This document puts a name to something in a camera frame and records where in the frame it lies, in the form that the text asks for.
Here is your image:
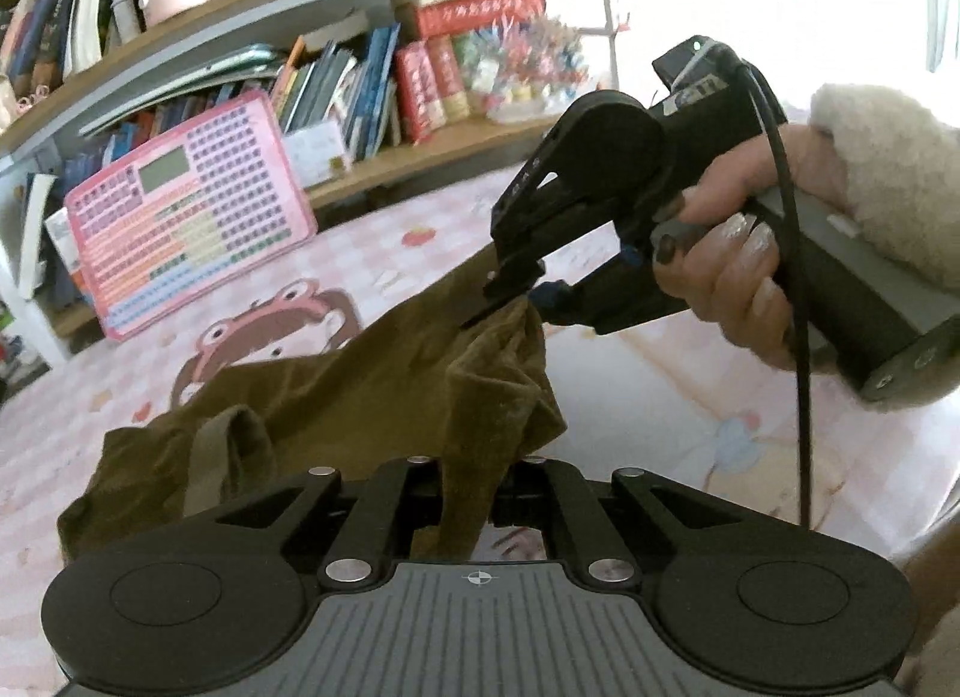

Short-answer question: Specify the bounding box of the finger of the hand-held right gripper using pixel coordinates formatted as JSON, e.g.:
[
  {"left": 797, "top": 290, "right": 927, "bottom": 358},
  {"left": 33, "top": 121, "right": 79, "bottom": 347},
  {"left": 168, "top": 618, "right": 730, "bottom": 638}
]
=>
[
  {"left": 459, "top": 119, "right": 627, "bottom": 330},
  {"left": 527, "top": 258, "right": 647, "bottom": 330}
]

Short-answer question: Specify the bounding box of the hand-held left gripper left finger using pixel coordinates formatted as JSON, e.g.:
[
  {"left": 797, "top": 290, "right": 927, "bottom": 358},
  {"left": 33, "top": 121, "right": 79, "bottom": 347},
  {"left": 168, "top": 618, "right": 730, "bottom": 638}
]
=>
[{"left": 214, "top": 455, "right": 446, "bottom": 591}]

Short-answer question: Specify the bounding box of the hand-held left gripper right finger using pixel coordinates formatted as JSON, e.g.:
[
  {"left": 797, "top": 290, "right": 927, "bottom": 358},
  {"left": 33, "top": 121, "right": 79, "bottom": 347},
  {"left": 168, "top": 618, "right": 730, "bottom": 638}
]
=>
[{"left": 490, "top": 455, "right": 745, "bottom": 591}]

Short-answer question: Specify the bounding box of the brown corduroy garment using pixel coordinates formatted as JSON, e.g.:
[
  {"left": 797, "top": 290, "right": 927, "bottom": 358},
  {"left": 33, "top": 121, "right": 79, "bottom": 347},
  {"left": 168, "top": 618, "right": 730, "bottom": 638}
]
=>
[{"left": 56, "top": 247, "right": 569, "bottom": 567}]

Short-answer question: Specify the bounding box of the person's right forearm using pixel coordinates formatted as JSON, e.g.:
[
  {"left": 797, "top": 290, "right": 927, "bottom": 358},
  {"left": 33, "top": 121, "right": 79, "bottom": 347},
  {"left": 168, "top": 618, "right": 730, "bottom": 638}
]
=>
[{"left": 808, "top": 83, "right": 960, "bottom": 414}]

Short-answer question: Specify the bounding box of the person's left forearm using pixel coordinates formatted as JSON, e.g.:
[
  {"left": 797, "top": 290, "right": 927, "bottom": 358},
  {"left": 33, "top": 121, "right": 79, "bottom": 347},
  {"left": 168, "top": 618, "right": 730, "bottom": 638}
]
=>
[{"left": 896, "top": 517, "right": 960, "bottom": 697}]

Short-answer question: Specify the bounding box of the person's right hand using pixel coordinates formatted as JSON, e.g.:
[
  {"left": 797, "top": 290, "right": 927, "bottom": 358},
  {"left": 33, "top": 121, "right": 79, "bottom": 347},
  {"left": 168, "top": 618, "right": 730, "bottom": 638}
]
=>
[{"left": 651, "top": 122, "right": 854, "bottom": 369}]

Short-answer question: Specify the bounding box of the wooden bookshelf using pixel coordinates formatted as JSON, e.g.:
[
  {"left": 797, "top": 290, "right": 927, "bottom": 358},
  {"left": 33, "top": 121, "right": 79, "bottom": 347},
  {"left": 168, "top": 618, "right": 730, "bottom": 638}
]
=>
[{"left": 0, "top": 0, "right": 628, "bottom": 369}]

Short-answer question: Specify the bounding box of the colourful flower ornament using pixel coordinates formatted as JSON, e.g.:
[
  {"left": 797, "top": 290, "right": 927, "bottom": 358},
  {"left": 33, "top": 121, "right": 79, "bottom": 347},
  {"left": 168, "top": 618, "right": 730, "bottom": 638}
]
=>
[{"left": 450, "top": 14, "right": 602, "bottom": 125}]

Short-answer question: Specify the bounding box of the pink checkered desk mat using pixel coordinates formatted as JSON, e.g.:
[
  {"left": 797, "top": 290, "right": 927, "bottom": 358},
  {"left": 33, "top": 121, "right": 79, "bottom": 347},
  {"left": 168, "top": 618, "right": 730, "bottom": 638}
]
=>
[{"left": 0, "top": 167, "right": 955, "bottom": 697}]

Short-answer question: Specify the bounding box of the red boxed book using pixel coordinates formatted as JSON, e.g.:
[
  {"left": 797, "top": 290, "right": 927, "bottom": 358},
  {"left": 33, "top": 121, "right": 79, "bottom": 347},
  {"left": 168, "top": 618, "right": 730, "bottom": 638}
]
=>
[{"left": 409, "top": 0, "right": 549, "bottom": 42}]

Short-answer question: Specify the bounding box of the row of upright books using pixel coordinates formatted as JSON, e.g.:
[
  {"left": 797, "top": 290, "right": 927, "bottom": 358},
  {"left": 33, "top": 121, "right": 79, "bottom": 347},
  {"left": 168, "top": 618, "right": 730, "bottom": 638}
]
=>
[{"left": 97, "top": 22, "right": 475, "bottom": 174}]

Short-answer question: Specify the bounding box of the white barcode box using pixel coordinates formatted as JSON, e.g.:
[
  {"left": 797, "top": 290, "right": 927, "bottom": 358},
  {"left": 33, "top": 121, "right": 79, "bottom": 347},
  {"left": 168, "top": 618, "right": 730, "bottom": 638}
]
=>
[{"left": 283, "top": 119, "right": 354, "bottom": 190}]

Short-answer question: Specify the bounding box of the pink learning tablet toy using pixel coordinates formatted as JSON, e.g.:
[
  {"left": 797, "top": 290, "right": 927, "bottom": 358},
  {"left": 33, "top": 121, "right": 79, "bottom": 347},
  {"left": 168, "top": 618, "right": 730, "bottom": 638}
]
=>
[{"left": 64, "top": 91, "right": 320, "bottom": 344}]

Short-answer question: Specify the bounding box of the teal flat folder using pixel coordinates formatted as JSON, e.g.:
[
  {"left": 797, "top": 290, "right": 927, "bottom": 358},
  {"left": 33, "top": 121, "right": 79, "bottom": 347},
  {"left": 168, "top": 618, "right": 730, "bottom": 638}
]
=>
[{"left": 78, "top": 44, "right": 283, "bottom": 137}]

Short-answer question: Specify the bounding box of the white leaning book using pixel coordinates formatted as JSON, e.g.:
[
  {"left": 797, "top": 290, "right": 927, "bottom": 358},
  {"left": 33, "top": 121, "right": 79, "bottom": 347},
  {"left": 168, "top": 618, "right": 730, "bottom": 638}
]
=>
[{"left": 16, "top": 172, "right": 59, "bottom": 302}]

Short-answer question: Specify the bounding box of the row of dark-spined books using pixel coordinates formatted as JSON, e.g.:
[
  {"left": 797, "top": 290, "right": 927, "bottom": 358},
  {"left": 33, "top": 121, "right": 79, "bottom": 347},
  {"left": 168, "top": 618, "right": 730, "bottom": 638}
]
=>
[{"left": 0, "top": 0, "right": 100, "bottom": 107}]

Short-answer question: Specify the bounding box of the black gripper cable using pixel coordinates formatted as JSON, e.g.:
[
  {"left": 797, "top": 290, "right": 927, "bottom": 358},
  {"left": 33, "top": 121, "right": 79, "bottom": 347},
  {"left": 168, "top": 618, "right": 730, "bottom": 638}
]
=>
[{"left": 712, "top": 44, "right": 820, "bottom": 530}]

